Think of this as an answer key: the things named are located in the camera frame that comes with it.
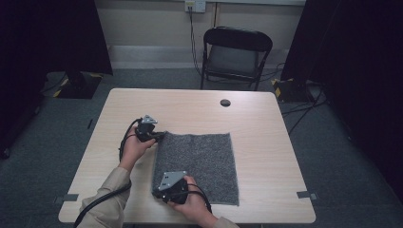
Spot black stand base yellow tape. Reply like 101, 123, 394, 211
271, 77, 316, 104

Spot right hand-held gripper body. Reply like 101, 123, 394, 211
155, 170, 190, 205

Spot black curtain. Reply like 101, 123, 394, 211
279, 0, 403, 203
0, 0, 114, 160

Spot black floor cables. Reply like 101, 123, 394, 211
280, 88, 330, 136

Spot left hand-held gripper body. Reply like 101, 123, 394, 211
135, 114, 159, 143

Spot gray towel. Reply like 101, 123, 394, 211
151, 131, 240, 207

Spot gray tape strip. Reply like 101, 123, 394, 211
297, 190, 319, 201
53, 193, 80, 205

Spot black folding chair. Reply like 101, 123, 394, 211
200, 26, 274, 92

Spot black cable from wall outlet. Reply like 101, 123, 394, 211
188, 7, 203, 77

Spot person's left hand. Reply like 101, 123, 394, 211
118, 126, 157, 174

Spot person's right hand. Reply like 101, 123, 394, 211
166, 175, 221, 228

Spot white wall outlet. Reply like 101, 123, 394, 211
184, 0, 207, 14

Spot thin dark wall cable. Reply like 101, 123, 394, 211
213, 2, 220, 29

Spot right hand-held gripper black cable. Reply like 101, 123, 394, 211
181, 182, 213, 214

